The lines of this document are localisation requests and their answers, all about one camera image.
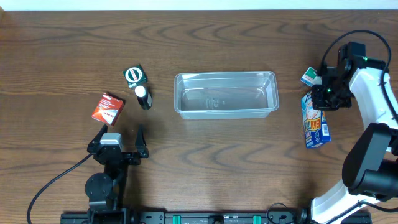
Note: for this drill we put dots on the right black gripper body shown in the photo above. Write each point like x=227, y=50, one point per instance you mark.
x=325, y=101

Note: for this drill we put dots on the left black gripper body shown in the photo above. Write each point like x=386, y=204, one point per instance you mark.
x=134, y=160

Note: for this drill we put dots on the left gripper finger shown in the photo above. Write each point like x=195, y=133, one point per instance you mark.
x=96, y=140
x=140, y=142

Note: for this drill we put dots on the white green medicine box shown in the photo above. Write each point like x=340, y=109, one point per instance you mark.
x=311, y=78

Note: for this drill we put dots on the red orange small box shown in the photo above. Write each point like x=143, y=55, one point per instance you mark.
x=108, y=109

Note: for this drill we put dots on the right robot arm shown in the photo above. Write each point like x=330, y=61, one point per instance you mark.
x=367, y=177

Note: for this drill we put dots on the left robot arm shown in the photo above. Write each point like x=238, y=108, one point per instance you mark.
x=105, y=190

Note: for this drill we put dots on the clear plastic container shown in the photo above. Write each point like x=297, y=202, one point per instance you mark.
x=225, y=95

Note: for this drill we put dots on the black bottle white cap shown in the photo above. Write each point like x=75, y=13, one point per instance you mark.
x=143, y=96

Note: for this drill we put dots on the dark green square box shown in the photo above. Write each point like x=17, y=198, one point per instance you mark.
x=135, y=76

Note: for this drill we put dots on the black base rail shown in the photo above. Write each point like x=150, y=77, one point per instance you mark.
x=214, y=217

